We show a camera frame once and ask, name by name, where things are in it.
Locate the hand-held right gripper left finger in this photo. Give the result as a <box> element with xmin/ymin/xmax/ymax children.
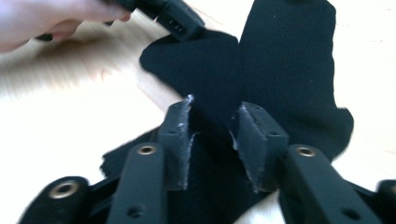
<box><xmin>156</xmin><ymin>94</ymin><xmax>196</xmax><ymax>191</ymax></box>

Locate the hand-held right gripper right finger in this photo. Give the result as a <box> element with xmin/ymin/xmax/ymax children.
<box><xmin>230</xmin><ymin>101</ymin><xmax>290</xmax><ymax>193</ymax></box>

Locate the black sock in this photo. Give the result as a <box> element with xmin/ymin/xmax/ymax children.
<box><xmin>237</xmin><ymin>0</ymin><xmax>355</xmax><ymax>200</ymax></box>
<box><xmin>99</xmin><ymin>29</ymin><xmax>281</xmax><ymax>224</ymax></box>

